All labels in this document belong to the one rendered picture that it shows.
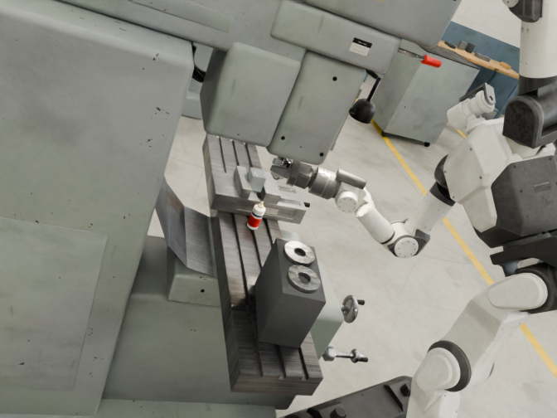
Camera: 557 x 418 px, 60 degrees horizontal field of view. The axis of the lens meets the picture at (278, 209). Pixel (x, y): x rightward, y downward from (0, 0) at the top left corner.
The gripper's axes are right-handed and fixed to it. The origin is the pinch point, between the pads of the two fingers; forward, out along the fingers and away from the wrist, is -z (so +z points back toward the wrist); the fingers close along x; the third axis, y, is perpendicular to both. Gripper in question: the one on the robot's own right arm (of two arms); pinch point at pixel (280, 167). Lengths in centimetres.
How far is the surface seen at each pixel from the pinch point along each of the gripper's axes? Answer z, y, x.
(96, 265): -38, 30, 38
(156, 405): -10, 104, 22
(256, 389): 13, 34, 55
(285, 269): 9.4, 9.1, 36.4
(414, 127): 156, 102, -436
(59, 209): -49, 13, 41
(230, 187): -12.9, 20.5, -11.4
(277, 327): 13, 21, 45
